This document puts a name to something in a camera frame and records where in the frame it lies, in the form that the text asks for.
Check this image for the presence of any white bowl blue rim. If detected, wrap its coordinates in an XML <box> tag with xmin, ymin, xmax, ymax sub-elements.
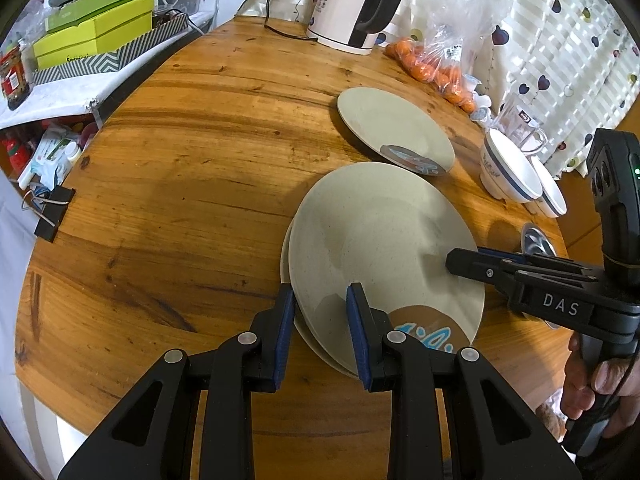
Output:
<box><xmin>524</xmin><ymin>156</ymin><xmax>567</xmax><ymax>219</ymax></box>
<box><xmin>480</xmin><ymin>129</ymin><xmax>542</xmax><ymax>204</ymax></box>

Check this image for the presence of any beige plate with logo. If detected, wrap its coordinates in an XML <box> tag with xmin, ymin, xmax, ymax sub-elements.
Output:
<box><xmin>336</xmin><ymin>87</ymin><xmax>456</xmax><ymax>177</ymax></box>

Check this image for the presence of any person's right hand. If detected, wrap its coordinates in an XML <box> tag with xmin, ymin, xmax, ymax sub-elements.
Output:
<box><xmin>561</xmin><ymin>333</ymin><xmax>640</xmax><ymax>438</ymax></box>

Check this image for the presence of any small stainless steel dish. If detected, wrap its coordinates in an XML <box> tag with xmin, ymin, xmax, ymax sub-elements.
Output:
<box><xmin>521</xmin><ymin>222</ymin><xmax>556</xmax><ymax>257</ymax></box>

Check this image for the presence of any clear glass mug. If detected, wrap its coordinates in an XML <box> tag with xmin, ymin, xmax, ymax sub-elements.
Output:
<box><xmin>492</xmin><ymin>93</ymin><xmax>548</xmax><ymax>156</ymax></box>

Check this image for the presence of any black binder clip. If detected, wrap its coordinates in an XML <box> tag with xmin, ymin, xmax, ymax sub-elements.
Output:
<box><xmin>35</xmin><ymin>185</ymin><xmax>76</xmax><ymax>243</ymax></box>

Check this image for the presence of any bag of oranges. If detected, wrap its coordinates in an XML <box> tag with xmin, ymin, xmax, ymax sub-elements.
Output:
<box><xmin>384</xmin><ymin>0</ymin><xmax>509</xmax><ymax>114</ymax></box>

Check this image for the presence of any white medicine box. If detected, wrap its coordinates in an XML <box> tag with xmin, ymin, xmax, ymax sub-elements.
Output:
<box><xmin>17</xmin><ymin>125</ymin><xmax>82</xmax><ymax>191</ymax></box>

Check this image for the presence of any white electric kettle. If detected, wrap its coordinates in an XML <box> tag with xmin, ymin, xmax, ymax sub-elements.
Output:
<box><xmin>307</xmin><ymin>0</ymin><xmax>401</xmax><ymax>55</ymax></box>

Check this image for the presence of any white side shelf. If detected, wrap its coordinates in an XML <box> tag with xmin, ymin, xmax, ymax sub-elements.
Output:
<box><xmin>1</xmin><ymin>25</ymin><xmax>200</xmax><ymax>129</ymax></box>

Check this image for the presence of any chevron pattern box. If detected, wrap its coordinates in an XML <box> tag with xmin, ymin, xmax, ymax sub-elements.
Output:
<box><xmin>32</xmin><ymin>14</ymin><xmax>189</xmax><ymax>86</ymax></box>

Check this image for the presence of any lower green box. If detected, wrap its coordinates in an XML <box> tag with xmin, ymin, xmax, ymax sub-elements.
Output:
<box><xmin>32</xmin><ymin>0</ymin><xmax>154</xmax><ymax>70</ymax></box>

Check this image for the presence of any green box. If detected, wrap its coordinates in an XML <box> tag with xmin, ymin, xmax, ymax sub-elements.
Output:
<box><xmin>32</xmin><ymin>0</ymin><xmax>154</xmax><ymax>70</ymax></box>
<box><xmin>44</xmin><ymin>0</ymin><xmax>130</xmax><ymax>32</ymax></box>

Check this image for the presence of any red labelled jar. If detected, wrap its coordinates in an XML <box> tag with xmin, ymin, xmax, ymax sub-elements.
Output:
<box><xmin>1</xmin><ymin>42</ymin><xmax>30</xmax><ymax>110</ymax></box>

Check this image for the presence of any upper green box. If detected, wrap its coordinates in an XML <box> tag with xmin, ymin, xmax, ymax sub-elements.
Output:
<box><xmin>44</xmin><ymin>0</ymin><xmax>130</xmax><ymax>32</ymax></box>

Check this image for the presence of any black kettle power cord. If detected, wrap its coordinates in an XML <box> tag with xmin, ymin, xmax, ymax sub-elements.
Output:
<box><xmin>262</xmin><ymin>0</ymin><xmax>319</xmax><ymax>42</ymax></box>

